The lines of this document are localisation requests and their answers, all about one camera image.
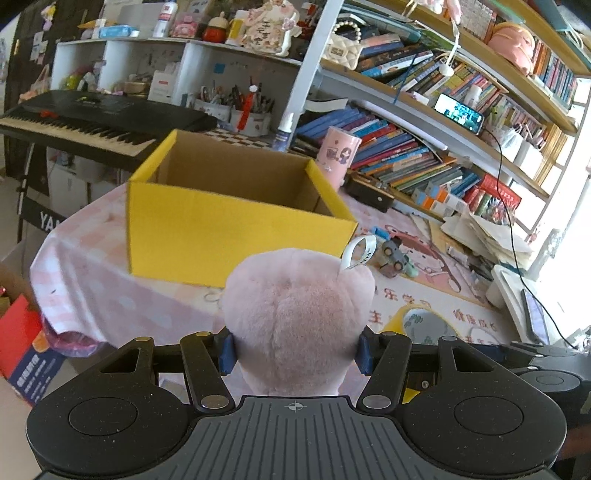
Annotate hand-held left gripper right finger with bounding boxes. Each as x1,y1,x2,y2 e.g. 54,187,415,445
356,327,497,414

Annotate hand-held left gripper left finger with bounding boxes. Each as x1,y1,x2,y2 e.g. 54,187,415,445
99,329,237,414

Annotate pink plush toy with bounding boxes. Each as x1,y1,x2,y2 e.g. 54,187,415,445
222,234,384,398

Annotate yellow cardboard box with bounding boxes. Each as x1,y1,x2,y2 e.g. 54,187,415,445
126,129,360,289

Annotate pink checked cloth desktop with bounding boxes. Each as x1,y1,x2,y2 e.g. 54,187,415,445
30,185,525,354

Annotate white desktop shelf unit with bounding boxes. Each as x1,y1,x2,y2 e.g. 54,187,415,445
51,39,306,127

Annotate phone on charger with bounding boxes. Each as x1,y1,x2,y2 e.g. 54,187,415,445
521,288,551,344

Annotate white phone stand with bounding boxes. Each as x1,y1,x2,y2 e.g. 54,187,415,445
489,265,555,344

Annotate small grey toy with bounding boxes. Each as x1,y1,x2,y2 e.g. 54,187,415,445
378,237,419,278

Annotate cartoon printed desk mat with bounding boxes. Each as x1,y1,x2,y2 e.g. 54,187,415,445
203,203,514,346

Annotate stack of papers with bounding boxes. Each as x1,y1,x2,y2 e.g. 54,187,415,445
441,210,537,274

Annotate black brown stapler device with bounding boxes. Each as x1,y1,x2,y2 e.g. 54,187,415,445
344,173,396,213

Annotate orange and white boxes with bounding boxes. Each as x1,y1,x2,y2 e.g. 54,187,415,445
411,182,468,219

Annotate red printed gift box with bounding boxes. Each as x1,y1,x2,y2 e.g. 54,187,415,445
478,174,522,219

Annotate pink cartoon canister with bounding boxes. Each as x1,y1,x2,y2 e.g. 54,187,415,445
315,127,362,186

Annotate red cardboard box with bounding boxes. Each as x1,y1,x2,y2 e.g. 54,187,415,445
0,295,66,407

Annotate row of upright books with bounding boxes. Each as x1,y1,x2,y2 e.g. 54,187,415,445
295,106,481,195

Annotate white spray bottle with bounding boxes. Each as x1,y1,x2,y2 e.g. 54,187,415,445
272,112,296,153

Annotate keyboard stand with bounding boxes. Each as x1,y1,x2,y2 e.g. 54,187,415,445
16,141,68,245

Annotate patterned pen cup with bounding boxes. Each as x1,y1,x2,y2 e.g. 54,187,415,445
229,85,274,137

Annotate white pen cup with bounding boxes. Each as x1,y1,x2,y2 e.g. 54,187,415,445
193,85,232,121

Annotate phone with lit screen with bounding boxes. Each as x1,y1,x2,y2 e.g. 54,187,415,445
434,93,485,134

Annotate black electronic keyboard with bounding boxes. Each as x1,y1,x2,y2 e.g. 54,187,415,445
0,90,218,162

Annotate row of leaning books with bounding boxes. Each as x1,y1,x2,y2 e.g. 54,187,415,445
358,28,555,144

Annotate white quilted pearl handbag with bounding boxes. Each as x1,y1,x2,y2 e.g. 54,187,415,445
322,19,363,70

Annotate row of thin colourful books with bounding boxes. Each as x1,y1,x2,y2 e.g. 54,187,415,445
462,0,580,109

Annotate red round pot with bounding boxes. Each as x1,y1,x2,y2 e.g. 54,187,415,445
203,13,228,44

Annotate floral ornament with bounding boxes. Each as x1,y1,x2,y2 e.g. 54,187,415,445
240,0,297,57

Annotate pink printed box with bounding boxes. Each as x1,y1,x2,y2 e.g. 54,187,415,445
169,13,202,38

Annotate pink backpack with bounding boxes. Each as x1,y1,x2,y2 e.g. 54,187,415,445
488,21,536,75

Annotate blue tissue pack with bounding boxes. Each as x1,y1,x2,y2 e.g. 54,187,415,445
98,25,140,39

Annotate white plastic bottle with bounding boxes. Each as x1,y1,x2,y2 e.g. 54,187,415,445
152,0,179,38

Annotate dark board with notes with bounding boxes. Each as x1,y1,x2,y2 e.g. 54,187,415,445
7,0,58,112

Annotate black cable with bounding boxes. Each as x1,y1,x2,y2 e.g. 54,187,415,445
480,129,580,349

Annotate white frame bookshelf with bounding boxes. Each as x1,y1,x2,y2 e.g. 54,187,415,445
286,0,591,241

